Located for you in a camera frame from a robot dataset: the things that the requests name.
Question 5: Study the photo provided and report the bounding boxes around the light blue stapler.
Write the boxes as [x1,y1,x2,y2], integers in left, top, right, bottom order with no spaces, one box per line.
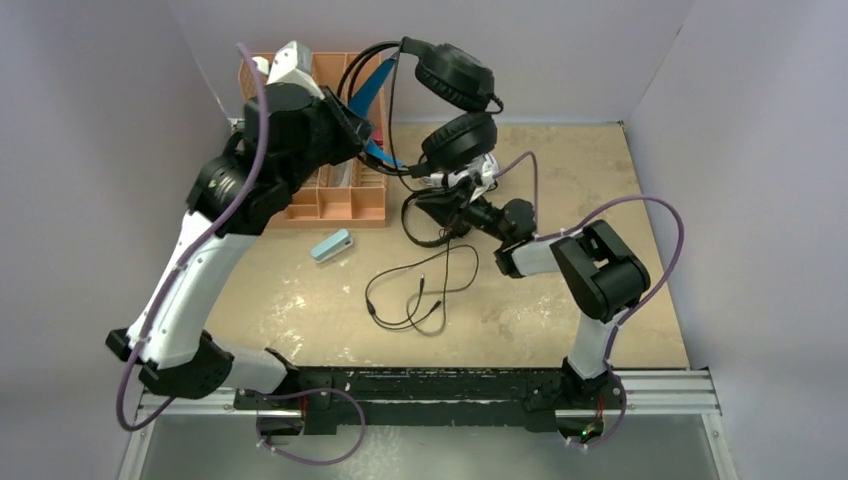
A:
[310,229,353,263]

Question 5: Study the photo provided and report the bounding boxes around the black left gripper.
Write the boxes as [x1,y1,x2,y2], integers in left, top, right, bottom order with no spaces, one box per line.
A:
[282,84,376,196]

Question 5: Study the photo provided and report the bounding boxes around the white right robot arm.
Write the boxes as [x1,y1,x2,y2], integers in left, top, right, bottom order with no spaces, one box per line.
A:
[414,192,651,407]

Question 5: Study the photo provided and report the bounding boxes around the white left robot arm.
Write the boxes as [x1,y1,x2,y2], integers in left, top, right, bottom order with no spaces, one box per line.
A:
[106,84,374,409]

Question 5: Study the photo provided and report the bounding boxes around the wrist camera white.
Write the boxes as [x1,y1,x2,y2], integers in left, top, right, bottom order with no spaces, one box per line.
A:
[251,40,323,98]
[466,161,499,202]

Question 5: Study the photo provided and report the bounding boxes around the white and black headphones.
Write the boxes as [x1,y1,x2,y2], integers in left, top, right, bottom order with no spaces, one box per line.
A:
[421,153,500,201]

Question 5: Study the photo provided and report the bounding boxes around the black and blue headphones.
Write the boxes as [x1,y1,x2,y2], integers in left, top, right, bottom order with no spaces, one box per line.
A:
[336,36,504,178]

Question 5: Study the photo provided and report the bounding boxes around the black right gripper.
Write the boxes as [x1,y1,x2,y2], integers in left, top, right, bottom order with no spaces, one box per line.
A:
[417,176,512,242]

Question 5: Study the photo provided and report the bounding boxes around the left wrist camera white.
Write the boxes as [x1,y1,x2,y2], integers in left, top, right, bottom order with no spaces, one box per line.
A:
[251,40,323,98]

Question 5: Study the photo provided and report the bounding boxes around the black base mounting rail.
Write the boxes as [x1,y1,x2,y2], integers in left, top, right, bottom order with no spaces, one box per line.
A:
[234,365,625,438]

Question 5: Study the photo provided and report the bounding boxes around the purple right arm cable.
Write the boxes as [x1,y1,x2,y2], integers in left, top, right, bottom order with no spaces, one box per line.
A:
[493,150,686,452]

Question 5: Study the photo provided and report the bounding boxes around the small black on-ear headphones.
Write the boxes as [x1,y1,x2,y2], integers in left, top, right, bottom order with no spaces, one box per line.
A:
[400,189,470,249]

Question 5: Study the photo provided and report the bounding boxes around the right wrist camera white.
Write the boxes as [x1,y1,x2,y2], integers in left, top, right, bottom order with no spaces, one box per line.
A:
[466,161,499,202]

